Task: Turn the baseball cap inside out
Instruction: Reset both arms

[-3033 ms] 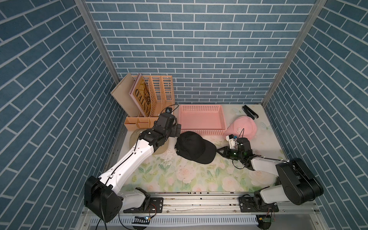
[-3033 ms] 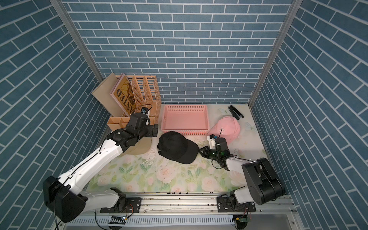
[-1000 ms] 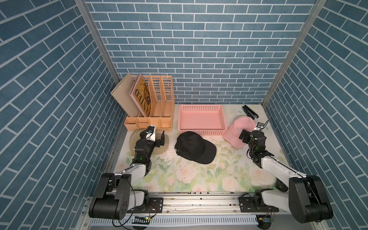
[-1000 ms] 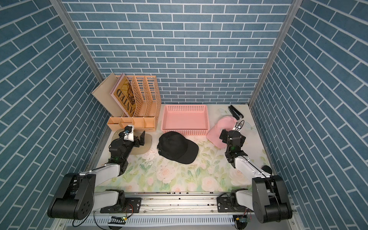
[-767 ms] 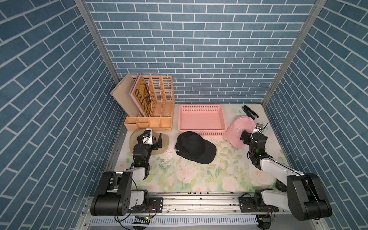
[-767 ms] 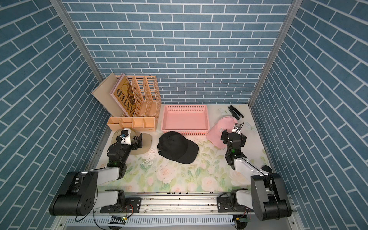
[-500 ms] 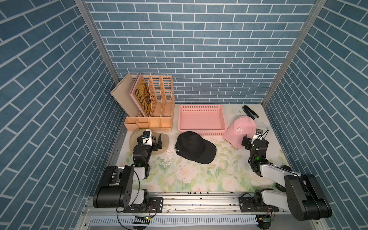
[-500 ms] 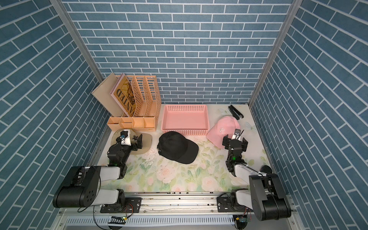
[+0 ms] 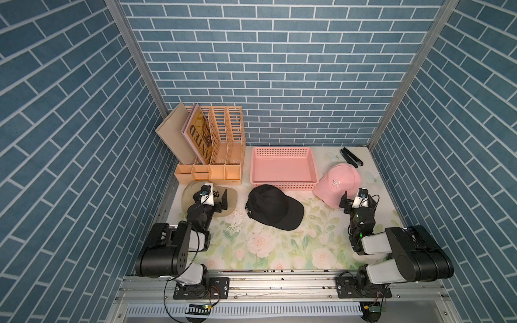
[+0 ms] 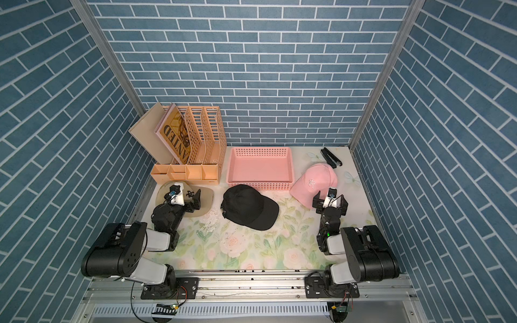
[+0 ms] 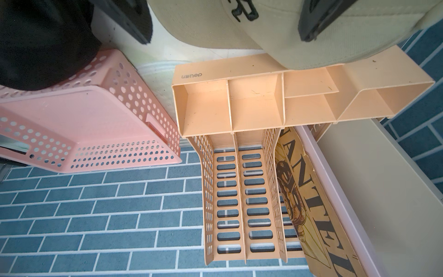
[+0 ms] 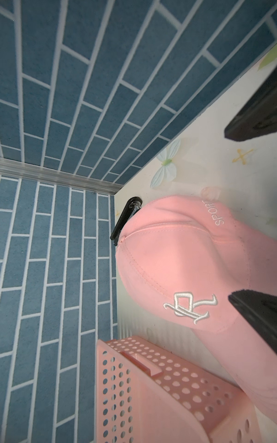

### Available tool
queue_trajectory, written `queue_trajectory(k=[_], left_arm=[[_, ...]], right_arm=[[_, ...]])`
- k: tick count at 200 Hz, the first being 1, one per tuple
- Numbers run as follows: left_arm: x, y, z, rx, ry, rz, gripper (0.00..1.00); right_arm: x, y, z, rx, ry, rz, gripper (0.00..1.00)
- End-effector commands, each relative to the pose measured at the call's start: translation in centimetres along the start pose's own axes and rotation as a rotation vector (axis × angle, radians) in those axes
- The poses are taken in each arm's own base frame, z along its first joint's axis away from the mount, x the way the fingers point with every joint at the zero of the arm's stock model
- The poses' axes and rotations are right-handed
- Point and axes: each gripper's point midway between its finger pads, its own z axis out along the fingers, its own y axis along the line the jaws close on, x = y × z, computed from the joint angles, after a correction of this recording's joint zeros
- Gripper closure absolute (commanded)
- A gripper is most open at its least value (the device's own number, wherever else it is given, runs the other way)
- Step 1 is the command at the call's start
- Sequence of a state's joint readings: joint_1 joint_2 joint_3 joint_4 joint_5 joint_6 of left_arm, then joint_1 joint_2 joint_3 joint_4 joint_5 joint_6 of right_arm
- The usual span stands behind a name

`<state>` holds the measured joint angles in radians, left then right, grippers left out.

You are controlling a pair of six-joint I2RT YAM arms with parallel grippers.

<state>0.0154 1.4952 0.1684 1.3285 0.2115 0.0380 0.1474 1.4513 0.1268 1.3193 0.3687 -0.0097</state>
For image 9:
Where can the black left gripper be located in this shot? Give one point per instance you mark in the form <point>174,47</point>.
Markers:
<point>217,207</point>

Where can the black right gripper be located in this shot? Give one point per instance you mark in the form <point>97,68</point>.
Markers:
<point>349,206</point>

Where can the pink baseball cap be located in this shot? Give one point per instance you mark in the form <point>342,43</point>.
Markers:
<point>340,179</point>

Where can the beige baseball cap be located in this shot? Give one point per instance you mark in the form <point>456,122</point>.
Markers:
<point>187,198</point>

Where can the black baseball cap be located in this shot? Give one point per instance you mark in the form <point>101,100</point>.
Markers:
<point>270,206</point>

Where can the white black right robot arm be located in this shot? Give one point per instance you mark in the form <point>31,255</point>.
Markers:
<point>412,253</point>

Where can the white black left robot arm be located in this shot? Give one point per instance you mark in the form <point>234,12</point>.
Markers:
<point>169,252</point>

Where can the black stapler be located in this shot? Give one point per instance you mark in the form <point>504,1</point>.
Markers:
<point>351,158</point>

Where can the pink perforated plastic basket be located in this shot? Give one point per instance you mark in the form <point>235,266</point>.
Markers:
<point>290,169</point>

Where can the peach plastic desk organizer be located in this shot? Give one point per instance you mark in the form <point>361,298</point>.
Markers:
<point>227,135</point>

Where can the floral table mat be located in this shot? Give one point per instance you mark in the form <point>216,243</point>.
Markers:
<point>320,242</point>

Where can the wanted poster book pink edge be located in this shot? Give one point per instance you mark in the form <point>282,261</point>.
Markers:
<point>198,135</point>

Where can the beige flat board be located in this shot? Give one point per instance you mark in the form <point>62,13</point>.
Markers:
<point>170,132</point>

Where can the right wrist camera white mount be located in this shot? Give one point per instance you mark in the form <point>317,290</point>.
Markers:
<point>361,199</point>

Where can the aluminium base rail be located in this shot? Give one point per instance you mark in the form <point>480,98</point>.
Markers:
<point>277,296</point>

